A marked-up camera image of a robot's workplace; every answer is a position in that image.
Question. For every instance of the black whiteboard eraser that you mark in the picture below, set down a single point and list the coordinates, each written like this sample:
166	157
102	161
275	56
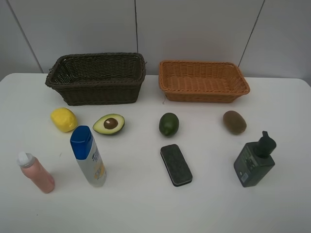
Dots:
176	165

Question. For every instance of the halved avocado with pit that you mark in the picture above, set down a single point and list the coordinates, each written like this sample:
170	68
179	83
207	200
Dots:
109	124

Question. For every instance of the dark green pump bottle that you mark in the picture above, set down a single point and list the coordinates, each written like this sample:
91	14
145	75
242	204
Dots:
255	161

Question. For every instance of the pink bottle with white cap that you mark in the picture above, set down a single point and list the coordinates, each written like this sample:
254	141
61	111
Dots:
33	170

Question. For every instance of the brown kiwi fruit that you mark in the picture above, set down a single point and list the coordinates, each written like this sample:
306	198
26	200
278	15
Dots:
234	122

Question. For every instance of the white bottle with blue cap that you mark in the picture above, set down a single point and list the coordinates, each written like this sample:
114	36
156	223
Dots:
87	156

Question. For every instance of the orange wicker basket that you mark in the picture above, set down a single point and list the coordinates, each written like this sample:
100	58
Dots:
193	81

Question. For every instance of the yellow lemon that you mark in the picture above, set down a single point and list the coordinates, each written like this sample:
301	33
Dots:
64	119

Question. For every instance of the green lime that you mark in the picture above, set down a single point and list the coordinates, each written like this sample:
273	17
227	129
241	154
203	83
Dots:
169	124

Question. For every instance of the dark brown wicker basket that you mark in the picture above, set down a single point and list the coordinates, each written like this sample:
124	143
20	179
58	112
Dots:
98	78

